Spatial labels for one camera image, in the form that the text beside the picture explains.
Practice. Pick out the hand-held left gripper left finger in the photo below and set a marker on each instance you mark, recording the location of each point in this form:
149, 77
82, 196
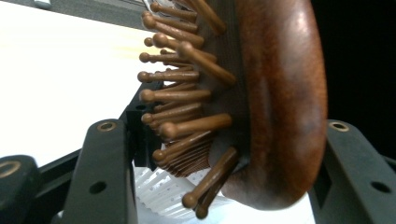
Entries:
99, 161

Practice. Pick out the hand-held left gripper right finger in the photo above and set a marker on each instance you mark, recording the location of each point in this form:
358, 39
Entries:
355, 174

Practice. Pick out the brown wooden hairbrush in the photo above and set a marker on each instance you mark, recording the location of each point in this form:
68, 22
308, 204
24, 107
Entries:
274, 109

